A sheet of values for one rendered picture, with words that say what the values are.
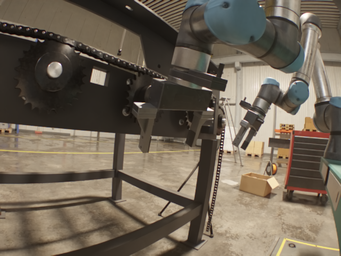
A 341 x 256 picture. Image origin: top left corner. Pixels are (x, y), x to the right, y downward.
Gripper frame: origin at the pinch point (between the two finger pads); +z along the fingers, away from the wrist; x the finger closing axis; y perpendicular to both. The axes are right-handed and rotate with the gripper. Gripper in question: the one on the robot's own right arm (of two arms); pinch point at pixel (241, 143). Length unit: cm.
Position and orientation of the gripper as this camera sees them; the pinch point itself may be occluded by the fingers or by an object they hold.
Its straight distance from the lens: 73.0
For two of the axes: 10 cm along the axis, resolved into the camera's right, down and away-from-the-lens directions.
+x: 6.2, 2.1, 7.5
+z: -4.7, 8.7, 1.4
